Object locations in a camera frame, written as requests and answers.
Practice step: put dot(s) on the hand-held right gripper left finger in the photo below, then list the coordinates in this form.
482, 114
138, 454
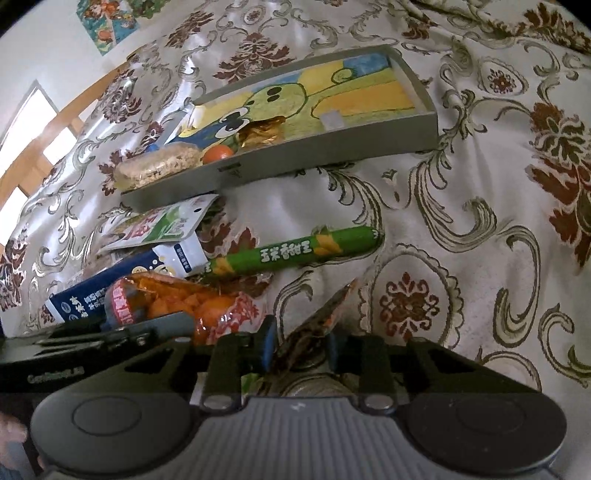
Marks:
269, 346

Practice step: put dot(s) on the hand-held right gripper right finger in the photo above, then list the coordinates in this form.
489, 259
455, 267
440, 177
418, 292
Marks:
331, 353

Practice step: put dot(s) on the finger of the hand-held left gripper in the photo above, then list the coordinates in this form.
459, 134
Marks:
161, 327

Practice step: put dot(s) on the orange snack packet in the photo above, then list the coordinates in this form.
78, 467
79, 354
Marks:
203, 304

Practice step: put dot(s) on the dark blue snack packet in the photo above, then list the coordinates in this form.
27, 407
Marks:
115, 281

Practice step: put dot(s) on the green sausage stick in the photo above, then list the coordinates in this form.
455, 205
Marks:
286, 251

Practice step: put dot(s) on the green and white snack packet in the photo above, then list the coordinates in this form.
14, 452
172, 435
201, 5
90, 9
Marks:
157, 226

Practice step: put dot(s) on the clear rice cracker packet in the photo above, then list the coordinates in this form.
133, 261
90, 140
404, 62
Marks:
157, 164

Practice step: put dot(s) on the small orange tangerine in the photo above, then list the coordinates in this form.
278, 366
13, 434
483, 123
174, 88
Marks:
218, 154

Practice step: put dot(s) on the grey tray with cartoon painting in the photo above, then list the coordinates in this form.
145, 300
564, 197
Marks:
323, 152

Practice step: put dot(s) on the gold foil snack packet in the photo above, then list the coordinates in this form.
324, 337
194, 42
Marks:
261, 134

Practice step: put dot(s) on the person's left hand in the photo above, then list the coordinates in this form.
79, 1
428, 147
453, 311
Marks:
11, 429

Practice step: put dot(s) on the small white tag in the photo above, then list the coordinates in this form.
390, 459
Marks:
333, 119

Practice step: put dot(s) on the wooden bed frame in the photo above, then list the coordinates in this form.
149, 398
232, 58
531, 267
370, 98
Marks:
60, 124

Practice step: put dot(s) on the orange-haired figure wall poster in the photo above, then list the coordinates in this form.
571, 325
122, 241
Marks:
106, 27

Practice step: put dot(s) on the blond figure wall poster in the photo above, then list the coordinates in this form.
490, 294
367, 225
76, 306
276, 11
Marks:
152, 7

